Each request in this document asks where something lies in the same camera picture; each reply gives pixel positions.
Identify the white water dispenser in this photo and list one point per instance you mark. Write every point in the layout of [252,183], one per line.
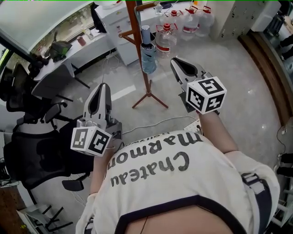
[114,20]

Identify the person's right forearm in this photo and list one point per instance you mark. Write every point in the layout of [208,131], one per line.
[213,132]

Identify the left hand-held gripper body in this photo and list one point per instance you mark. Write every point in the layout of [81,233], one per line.
[91,141]

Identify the large dark-framed window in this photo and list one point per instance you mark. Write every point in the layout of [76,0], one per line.
[73,20]

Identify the white boxy appliance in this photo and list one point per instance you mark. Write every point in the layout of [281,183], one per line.
[265,16]

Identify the person's chest skin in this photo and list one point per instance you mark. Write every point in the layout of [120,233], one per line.
[178,221]

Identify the brown wooden ledge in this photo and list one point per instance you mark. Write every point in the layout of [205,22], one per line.
[270,75]

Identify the black tabletop device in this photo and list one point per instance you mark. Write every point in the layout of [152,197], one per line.
[39,65]

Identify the dark green bag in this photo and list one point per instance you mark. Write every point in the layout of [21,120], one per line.
[59,48]

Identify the red can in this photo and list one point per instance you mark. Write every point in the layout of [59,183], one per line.
[81,40]

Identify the small clear plastic bottle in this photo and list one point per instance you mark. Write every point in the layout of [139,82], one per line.
[88,34]

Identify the person's left forearm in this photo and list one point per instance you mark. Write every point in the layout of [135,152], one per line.
[98,173]

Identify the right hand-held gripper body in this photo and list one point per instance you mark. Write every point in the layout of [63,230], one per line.
[206,96]

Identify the wide white roller blind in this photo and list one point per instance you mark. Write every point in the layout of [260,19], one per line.
[34,20]

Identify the wooden coat stand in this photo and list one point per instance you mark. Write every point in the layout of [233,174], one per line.
[132,22]

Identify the white power strip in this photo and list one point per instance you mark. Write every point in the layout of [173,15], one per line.
[191,126]

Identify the clear water jug red label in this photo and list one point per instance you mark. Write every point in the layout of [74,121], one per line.
[166,41]
[190,25]
[204,22]
[177,19]

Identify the grey shell chair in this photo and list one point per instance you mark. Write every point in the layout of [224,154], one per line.
[52,82]

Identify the grey locker cabinet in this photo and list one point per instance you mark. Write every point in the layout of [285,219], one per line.
[231,18]

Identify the small glass flask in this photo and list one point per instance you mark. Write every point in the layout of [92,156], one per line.
[158,10]

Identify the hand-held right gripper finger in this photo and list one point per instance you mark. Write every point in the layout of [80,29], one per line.
[175,70]
[199,68]

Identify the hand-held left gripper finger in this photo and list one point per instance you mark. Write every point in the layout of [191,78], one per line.
[87,107]
[108,100]

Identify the black mesh office chair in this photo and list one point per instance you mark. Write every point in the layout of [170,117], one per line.
[34,155]
[13,86]
[55,112]

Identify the person's white printed shirt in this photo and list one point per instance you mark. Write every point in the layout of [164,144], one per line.
[160,194]

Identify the black bag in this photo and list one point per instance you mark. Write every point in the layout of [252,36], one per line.
[98,20]

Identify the clear water bottle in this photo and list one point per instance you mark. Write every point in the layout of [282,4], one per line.
[148,61]

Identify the white desk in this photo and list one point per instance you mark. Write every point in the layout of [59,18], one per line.
[96,44]

